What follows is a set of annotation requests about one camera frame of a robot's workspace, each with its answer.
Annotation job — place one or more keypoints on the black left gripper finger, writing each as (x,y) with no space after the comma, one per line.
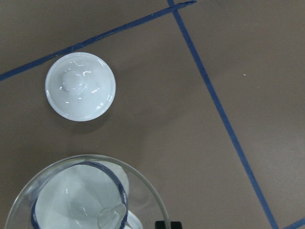
(170,225)

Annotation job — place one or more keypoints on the clear glass funnel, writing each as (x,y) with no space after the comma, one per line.
(143,199)

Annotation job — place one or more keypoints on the white enamel mug lid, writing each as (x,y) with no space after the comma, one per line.
(80,86)

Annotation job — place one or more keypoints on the white enamel mug blue rim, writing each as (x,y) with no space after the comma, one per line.
(88,195)

